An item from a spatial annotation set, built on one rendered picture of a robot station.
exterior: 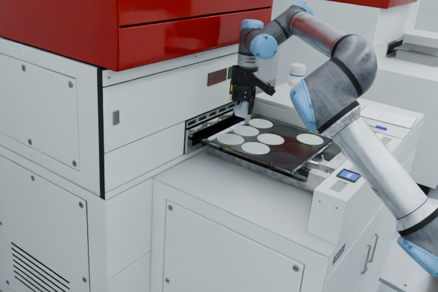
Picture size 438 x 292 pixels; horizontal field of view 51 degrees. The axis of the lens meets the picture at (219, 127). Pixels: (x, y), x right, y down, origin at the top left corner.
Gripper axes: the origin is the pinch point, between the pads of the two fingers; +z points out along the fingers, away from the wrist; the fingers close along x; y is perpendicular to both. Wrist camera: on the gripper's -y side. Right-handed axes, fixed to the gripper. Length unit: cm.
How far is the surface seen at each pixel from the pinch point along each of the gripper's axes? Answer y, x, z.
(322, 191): -13.0, 46.8, 1.2
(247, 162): 0.2, 7.8, 12.7
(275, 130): -13.1, -10.0, 7.4
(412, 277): -33, 64, 15
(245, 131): -0.9, -7.6, 7.3
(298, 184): -14.9, 20.9, 13.6
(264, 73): -81, -343, 78
